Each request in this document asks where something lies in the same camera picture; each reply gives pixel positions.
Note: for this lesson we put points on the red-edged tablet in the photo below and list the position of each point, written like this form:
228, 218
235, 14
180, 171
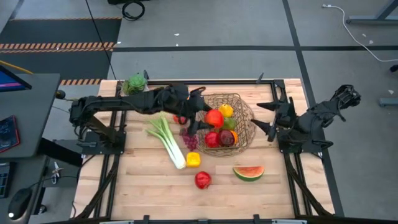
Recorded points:
7, 133

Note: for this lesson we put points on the black aluminium table frame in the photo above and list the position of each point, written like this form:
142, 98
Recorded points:
233, 82

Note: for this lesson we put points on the dark grey side desk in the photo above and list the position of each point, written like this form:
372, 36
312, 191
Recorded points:
34, 109

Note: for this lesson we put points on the watermelon slice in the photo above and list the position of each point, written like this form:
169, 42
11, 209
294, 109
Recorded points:
248, 173

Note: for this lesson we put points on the black hazard-striped floor mat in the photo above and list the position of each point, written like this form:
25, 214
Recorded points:
62, 31

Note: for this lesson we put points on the grey table leg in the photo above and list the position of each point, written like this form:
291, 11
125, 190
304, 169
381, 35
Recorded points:
367, 20

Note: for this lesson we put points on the computer monitor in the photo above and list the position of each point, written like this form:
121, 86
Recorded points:
9, 82

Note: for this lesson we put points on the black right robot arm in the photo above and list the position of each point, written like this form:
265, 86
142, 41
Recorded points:
317, 116

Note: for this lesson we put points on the dark red apple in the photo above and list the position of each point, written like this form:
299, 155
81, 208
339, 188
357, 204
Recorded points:
226, 137

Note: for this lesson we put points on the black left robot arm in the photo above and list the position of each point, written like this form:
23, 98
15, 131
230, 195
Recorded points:
124, 101

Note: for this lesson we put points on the red-orange peach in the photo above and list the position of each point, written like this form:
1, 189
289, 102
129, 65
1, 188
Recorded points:
178, 119

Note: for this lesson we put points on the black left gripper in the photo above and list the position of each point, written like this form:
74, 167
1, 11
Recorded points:
180, 101

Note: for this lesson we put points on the grey furniture foot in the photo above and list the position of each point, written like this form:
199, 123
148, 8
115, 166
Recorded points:
388, 102

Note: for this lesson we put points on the black frame bracket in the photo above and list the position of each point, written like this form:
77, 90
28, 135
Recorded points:
256, 218
146, 219
260, 79
145, 75

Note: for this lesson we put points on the black computer mouse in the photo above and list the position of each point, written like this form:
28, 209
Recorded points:
19, 203

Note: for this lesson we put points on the purple grape bunch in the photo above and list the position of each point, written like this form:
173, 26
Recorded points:
190, 143

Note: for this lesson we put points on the black caster wheel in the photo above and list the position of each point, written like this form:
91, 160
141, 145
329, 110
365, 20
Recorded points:
395, 68

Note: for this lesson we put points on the yellow bell pepper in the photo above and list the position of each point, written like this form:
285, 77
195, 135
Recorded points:
193, 159

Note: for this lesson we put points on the red tomato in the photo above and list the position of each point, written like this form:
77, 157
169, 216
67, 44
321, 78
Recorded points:
214, 118

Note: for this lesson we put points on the succulent in white patterned pot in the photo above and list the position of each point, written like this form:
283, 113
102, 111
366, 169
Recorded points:
135, 84

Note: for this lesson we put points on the green white celery stalk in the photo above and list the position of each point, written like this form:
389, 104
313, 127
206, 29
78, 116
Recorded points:
174, 149

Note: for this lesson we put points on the green pear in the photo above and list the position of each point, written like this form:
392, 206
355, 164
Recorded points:
229, 124

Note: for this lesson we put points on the white pliers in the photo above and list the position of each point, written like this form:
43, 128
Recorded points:
56, 170

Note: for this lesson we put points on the orange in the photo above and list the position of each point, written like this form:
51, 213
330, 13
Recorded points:
236, 137

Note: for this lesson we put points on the black lower shelf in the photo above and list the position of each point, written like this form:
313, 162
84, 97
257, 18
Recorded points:
70, 182

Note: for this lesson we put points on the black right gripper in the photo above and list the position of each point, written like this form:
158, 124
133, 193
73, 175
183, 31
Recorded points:
284, 118

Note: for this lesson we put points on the black keyboard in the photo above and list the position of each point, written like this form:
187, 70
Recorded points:
3, 183

